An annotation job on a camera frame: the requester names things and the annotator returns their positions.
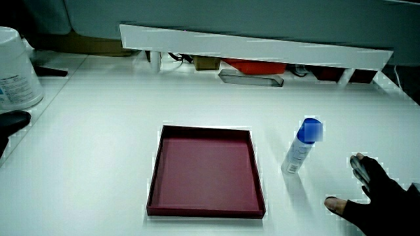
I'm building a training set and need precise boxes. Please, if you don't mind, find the black cable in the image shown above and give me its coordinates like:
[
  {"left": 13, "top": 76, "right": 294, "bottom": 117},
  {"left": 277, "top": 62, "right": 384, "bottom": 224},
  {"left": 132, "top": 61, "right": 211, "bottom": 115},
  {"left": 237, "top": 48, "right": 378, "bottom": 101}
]
[{"left": 167, "top": 52, "right": 194, "bottom": 64}]

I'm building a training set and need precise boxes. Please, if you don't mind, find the black rounded object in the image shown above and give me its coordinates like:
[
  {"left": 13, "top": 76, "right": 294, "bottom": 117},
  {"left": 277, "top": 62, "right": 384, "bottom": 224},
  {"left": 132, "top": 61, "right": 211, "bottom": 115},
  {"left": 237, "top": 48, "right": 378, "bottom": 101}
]
[{"left": 0, "top": 109, "right": 32, "bottom": 158}]

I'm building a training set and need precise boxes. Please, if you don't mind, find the orange box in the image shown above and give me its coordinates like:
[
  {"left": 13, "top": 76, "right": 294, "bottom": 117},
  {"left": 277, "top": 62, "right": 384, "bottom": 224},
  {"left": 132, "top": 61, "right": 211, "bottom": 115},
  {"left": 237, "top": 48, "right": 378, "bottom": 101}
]
[{"left": 222, "top": 58, "right": 288, "bottom": 75}]

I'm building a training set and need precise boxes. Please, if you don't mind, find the white desk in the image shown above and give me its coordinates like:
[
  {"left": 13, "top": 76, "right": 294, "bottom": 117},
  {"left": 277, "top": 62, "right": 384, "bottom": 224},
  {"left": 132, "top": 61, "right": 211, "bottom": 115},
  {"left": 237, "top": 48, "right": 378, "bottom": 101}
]
[{"left": 0, "top": 50, "right": 420, "bottom": 236}]

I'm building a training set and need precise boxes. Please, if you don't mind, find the tan cardboard box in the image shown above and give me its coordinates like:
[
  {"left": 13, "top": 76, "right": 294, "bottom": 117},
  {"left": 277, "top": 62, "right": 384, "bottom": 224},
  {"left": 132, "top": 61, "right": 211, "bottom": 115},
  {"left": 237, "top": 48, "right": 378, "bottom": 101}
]
[{"left": 192, "top": 55, "right": 221, "bottom": 71}]

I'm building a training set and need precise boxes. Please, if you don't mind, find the white monitor riser shelf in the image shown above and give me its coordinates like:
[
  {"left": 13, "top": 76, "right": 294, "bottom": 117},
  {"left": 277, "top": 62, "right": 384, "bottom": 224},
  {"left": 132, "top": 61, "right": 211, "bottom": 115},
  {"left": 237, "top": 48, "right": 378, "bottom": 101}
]
[{"left": 119, "top": 24, "right": 394, "bottom": 87}]

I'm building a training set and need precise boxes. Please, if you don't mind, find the white glue bottle blue cap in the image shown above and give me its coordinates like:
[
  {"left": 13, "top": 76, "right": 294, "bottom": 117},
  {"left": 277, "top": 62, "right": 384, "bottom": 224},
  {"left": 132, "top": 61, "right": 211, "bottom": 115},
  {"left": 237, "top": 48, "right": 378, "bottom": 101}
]
[{"left": 280, "top": 117, "right": 324, "bottom": 176}]

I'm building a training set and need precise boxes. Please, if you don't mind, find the dark red shallow tray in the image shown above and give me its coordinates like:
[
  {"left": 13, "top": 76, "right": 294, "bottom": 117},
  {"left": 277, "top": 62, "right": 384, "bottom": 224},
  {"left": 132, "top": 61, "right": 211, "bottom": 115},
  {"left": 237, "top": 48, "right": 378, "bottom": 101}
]
[{"left": 146, "top": 125, "right": 266, "bottom": 220}]

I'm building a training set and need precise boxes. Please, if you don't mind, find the clear glass rectangular dish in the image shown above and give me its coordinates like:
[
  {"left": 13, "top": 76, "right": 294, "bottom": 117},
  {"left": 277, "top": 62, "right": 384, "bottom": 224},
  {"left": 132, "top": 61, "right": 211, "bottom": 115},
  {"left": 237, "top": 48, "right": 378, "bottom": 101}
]
[{"left": 218, "top": 68, "right": 285, "bottom": 88}]

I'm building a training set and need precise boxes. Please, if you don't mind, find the white plastic tub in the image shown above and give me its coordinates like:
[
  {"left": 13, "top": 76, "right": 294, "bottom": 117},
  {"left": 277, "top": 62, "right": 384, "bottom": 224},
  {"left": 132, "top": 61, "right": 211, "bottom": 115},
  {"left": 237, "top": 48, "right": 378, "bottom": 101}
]
[{"left": 0, "top": 26, "right": 45, "bottom": 111}]

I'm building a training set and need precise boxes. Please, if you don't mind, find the person's right hand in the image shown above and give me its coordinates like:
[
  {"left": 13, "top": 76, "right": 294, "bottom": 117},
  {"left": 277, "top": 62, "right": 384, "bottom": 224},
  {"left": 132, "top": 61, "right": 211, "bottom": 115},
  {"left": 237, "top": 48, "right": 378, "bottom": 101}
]
[{"left": 324, "top": 152, "right": 420, "bottom": 236}]

